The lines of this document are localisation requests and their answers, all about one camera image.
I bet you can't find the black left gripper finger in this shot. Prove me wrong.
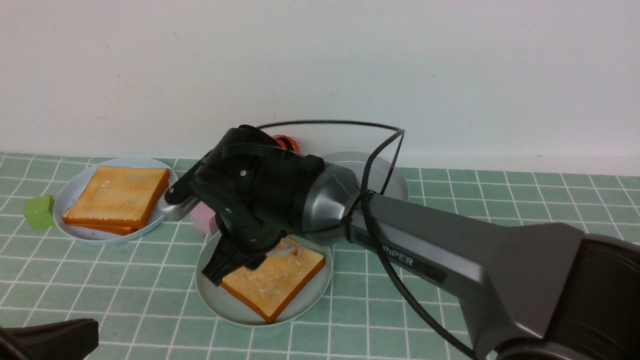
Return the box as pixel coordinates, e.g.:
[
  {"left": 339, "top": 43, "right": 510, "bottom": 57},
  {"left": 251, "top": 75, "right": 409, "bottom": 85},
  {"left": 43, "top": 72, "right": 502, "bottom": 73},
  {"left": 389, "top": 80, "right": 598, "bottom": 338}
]
[{"left": 0, "top": 318, "right": 99, "bottom": 360}]

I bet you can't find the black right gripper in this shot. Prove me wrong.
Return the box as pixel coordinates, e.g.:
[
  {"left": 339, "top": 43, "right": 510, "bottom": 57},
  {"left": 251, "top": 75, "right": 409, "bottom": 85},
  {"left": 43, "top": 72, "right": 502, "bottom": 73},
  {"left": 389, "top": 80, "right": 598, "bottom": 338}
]
[{"left": 189, "top": 125, "right": 326, "bottom": 286}]

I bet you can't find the toast slice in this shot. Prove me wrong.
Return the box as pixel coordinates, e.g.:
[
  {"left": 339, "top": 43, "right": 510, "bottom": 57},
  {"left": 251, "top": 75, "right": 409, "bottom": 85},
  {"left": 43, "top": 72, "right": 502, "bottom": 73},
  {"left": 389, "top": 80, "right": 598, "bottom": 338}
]
[
  {"left": 77, "top": 224, "right": 139, "bottom": 236},
  {"left": 221, "top": 241, "right": 328, "bottom": 324},
  {"left": 62, "top": 166, "right": 170, "bottom": 230}
]

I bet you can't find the fried egg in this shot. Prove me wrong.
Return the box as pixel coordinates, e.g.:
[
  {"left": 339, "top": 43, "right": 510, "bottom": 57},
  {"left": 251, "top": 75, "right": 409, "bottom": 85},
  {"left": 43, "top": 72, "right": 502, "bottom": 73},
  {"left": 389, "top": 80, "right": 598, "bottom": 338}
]
[{"left": 267, "top": 237, "right": 307, "bottom": 259}]

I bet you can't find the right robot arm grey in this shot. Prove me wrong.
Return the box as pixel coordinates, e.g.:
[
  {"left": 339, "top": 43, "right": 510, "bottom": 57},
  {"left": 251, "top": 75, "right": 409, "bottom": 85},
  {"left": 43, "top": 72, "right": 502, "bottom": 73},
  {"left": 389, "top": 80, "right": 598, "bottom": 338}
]
[{"left": 182, "top": 125, "right": 640, "bottom": 360}]

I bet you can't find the pale green centre plate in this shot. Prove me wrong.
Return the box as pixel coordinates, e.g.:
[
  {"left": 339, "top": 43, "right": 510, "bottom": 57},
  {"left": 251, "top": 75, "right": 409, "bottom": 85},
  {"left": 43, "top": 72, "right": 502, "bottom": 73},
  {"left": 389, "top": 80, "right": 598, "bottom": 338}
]
[{"left": 195, "top": 232, "right": 334, "bottom": 327}]

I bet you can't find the lilac pink cube block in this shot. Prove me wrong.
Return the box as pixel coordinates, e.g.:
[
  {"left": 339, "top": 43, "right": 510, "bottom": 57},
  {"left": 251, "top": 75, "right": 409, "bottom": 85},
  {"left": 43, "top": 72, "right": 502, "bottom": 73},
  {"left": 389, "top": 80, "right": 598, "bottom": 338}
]
[{"left": 190, "top": 202, "right": 218, "bottom": 235}]

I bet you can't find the toast slice on blue plate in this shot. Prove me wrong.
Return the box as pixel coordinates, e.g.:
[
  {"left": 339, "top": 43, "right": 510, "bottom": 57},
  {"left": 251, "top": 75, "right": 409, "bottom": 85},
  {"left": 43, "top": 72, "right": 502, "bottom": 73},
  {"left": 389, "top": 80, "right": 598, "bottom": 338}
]
[{"left": 77, "top": 224, "right": 139, "bottom": 236}]

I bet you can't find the red apple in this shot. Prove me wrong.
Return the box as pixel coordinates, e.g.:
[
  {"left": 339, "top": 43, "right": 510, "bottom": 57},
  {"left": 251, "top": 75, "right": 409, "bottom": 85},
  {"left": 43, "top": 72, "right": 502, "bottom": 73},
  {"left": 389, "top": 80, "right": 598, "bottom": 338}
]
[{"left": 272, "top": 134, "right": 300, "bottom": 153}]

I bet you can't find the green cube block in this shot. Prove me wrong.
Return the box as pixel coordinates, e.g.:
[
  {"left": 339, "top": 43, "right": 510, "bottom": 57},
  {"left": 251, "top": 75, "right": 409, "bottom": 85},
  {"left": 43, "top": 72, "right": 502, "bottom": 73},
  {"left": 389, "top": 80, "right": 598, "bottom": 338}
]
[{"left": 23, "top": 194, "right": 56, "bottom": 230}]

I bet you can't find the grey egg plate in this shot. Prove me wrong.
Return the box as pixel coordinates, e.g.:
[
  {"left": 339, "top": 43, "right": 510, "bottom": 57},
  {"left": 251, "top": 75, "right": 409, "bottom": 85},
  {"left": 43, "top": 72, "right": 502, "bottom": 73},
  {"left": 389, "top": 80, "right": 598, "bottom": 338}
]
[{"left": 323, "top": 152, "right": 409, "bottom": 201}]

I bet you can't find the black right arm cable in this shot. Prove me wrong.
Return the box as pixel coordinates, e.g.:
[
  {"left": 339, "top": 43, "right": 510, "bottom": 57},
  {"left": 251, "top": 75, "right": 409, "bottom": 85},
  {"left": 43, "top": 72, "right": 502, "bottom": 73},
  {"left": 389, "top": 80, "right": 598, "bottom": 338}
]
[{"left": 257, "top": 120, "right": 478, "bottom": 360}]

